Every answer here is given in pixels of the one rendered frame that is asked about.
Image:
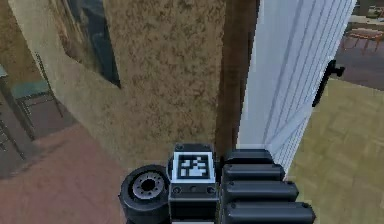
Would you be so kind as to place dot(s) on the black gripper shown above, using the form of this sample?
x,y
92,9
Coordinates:
x,y
145,193

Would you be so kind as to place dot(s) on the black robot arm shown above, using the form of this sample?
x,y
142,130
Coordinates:
x,y
253,190

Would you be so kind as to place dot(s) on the teal seat metal chair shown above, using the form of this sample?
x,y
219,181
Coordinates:
x,y
31,95

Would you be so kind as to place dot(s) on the white room door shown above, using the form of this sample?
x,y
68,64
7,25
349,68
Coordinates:
x,y
286,80

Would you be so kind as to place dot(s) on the orange wooden chair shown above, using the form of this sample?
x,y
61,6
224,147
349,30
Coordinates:
x,y
363,36

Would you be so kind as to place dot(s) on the pale wooden table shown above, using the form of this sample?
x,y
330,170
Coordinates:
x,y
366,20

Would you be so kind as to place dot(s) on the dark framed wall picture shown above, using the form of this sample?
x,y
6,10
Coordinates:
x,y
95,40

